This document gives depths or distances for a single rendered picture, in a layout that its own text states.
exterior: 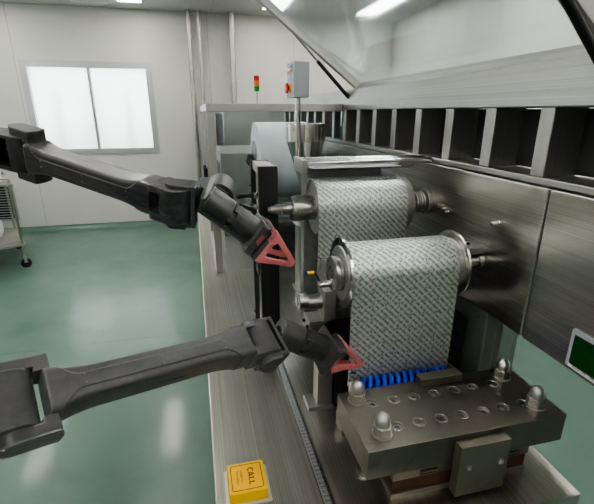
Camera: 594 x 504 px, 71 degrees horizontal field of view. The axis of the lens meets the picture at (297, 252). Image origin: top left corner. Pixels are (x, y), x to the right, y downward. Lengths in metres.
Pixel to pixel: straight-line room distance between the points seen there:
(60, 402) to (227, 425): 0.49
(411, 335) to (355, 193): 0.36
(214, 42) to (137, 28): 0.97
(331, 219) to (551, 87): 0.51
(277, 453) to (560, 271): 0.65
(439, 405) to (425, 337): 0.14
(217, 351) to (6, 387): 0.28
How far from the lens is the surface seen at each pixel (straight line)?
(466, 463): 0.87
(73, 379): 0.64
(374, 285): 0.84
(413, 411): 0.87
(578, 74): 0.86
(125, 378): 0.65
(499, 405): 0.95
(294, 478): 0.91
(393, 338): 0.92
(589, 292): 0.83
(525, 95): 0.94
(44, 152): 0.97
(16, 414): 0.62
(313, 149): 1.48
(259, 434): 1.00
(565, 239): 0.85
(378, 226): 1.07
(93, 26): 6.44
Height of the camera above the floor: 1.57
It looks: 19 degrees down
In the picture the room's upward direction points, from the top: straight up
